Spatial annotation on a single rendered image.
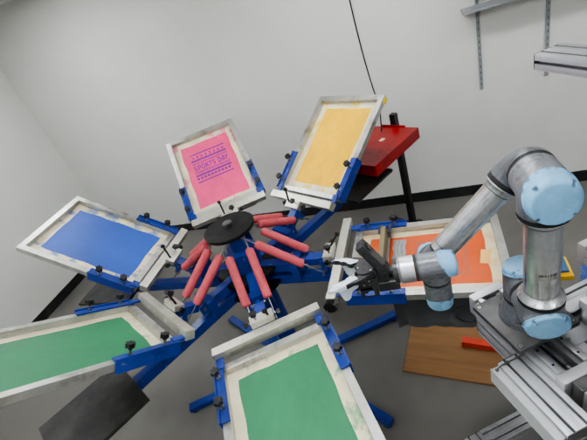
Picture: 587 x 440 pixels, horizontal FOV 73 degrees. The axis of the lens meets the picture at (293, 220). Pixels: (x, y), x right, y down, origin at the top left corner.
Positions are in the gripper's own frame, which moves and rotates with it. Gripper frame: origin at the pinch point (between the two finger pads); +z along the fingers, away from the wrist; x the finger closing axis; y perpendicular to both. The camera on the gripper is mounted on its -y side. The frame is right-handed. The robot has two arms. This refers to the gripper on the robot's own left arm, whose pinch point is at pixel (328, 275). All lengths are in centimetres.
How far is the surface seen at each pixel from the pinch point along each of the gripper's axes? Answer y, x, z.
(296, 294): 143, 190, 82
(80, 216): 4, 126, 192
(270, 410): 71, 12, 45
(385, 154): 31, 192, -20
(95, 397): 70, 25, 145
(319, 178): 27, 161, 26
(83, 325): 36, 42, 144
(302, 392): 70, 19, 31
